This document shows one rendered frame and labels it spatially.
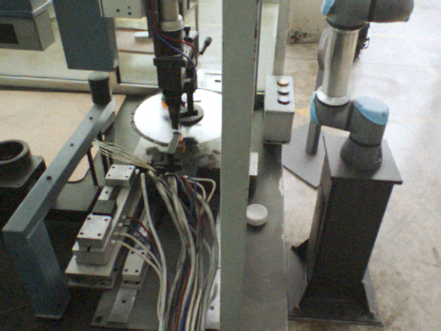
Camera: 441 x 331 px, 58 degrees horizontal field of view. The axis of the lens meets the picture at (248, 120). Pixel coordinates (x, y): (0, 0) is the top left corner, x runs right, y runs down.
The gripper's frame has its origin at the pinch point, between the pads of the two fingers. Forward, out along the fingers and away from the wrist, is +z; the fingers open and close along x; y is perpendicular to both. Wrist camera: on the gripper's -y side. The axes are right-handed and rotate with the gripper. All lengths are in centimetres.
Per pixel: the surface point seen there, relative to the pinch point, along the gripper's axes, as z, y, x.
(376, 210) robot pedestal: 33, -26, -46
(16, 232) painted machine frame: -13, -133, -34
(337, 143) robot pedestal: 16.3, -26.4, -23.1
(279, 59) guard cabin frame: -5.0, -27.9, 13.2
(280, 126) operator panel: 8.1, -45.8, -10.9
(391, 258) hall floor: 91, 11, -42
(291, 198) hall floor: 91, -4, 17
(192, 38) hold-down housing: -34, -82, -12
